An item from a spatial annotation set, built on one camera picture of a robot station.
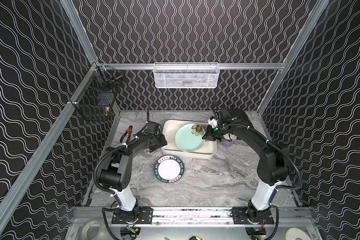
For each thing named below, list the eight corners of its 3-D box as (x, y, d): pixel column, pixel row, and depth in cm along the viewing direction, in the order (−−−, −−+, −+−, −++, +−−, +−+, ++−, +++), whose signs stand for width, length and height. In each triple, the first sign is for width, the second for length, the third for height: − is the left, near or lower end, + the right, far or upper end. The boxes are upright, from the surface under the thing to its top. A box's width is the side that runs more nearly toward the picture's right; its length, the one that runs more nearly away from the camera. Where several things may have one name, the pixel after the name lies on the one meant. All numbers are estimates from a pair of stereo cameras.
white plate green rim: (153, 184, 86) (152, 181, 83) (156, 158, 97) (155, 155, 94) (184, 184, 86) (184, 181, 83) (184, 158, 97) (184, 155, 94)
